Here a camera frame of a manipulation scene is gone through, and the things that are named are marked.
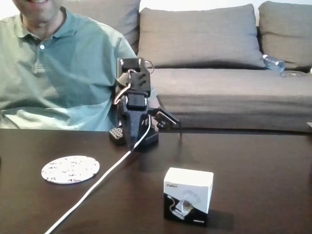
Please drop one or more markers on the white and black servo box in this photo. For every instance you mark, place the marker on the white and black servo box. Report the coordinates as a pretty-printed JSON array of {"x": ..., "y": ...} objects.
[{"x": 186, "y": 195}]

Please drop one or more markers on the round white patterned coaster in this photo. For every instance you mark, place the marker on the round white patterned coaster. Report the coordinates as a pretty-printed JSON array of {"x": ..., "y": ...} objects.
[{"x": 70, "y": 169}]

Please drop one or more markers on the person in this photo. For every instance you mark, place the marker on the person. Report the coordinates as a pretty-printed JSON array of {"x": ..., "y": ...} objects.
[{"x": 61, "y": 73}]

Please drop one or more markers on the wide grey sofa back cushion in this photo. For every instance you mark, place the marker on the wide grey sofa back cushion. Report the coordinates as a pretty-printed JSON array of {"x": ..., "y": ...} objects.
[{"x": 200, "y": 36}]

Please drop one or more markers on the grey fabric sofa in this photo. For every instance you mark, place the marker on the grey fabric sofa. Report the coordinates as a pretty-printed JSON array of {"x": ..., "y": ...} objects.
[{"x": 231, "y": 97}]

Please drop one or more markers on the clear plastic water bottle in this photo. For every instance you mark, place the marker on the clear plastic water bottle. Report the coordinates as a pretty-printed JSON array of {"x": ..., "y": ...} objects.
[{"x": 273, "y": 62}]

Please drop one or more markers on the flat clear plastic object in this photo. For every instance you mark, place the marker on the flat clear plastic object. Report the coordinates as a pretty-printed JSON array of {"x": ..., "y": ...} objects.
[{"x": 292, "y": 74}]

